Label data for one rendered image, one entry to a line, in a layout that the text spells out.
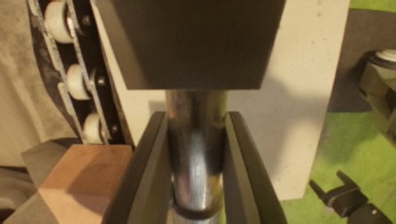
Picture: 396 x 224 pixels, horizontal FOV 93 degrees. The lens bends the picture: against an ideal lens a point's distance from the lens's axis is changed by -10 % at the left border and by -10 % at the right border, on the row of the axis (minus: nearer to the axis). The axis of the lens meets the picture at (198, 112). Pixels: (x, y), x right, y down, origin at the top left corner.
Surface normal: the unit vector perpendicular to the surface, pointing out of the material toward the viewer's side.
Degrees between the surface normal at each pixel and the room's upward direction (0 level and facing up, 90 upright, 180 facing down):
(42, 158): 90
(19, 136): 0
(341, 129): 0
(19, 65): 67
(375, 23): 0
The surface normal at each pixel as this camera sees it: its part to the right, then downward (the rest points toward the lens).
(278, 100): -0.01, 0.51
